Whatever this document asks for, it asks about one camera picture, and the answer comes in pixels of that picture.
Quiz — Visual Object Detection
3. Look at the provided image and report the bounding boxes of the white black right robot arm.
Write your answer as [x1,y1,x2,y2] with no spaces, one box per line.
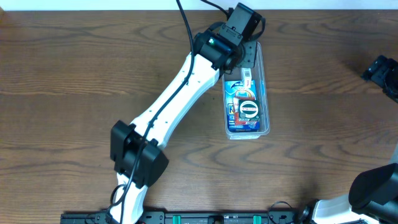
[294,55,397,224]

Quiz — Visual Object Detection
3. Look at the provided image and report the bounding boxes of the dark green small box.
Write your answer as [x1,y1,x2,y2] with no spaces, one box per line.
[238,100,260,122]

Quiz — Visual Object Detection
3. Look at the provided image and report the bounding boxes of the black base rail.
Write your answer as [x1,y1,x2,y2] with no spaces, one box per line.
[60,210,312,224]

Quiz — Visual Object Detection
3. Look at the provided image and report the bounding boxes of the white green Panadol box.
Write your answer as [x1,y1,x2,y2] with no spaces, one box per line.
[241,68,252,88]

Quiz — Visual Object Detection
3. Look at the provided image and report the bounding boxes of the red Panadol ActiFast box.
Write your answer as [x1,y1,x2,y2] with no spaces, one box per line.
[233,98,258,125]

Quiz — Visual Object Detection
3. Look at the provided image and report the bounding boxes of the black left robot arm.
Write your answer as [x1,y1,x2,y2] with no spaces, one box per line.
[105,3,266,223]

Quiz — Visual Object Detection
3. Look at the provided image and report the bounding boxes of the clear plastic container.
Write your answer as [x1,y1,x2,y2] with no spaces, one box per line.
[222,42,270,139]

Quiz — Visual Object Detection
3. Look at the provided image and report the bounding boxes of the blue Kool Fever box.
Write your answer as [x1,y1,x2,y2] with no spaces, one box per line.
[224,80,261,133]

